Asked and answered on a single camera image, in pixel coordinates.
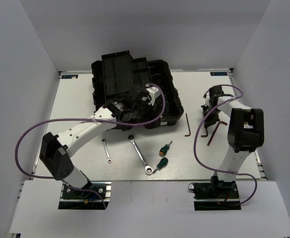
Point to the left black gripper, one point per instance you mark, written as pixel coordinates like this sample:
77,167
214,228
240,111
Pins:
150,117

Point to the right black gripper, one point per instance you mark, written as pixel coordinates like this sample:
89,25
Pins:
209,121

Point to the black plastic toolbox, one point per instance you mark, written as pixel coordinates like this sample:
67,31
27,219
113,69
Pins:
118,74

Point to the small silver ratchet wrench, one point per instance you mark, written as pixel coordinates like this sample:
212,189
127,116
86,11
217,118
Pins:
106,151

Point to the green screwdriver orange cap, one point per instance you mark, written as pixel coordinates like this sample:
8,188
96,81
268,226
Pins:
163,151

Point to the large silver ratchet wrench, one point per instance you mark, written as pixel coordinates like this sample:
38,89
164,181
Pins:
148,168

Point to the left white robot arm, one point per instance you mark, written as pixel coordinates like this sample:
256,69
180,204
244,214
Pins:
56,150

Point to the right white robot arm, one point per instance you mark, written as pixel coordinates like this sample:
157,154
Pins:
245,131

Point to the green screwdriver dark cap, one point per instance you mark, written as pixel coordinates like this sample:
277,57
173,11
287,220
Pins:
162,163

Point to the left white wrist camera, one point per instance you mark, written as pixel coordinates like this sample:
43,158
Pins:
154,93

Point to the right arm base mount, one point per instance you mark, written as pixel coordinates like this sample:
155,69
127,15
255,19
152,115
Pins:
215,195

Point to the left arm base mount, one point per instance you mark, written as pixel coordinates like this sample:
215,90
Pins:
85,200

